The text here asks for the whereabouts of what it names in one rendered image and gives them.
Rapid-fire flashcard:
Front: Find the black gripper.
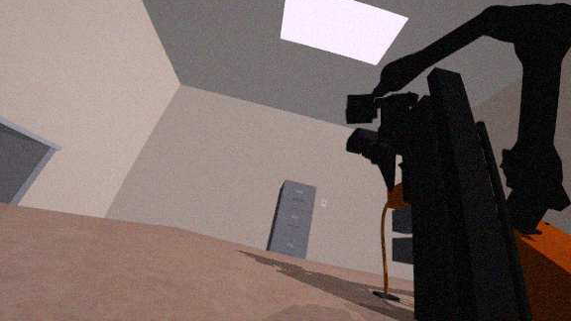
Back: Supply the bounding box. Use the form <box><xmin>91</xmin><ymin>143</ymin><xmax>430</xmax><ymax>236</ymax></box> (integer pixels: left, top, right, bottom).
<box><xmin>346</xmin><ymin>112</ymin><xmax>409</xmax><ymax>192</ymax></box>

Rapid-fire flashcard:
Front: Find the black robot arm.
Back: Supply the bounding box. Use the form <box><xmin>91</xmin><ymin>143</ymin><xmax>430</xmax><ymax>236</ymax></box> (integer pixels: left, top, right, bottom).
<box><xmin>345</xmin><ymin>3</ymin><xmax>571</xmax><ymax>235</ymax></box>

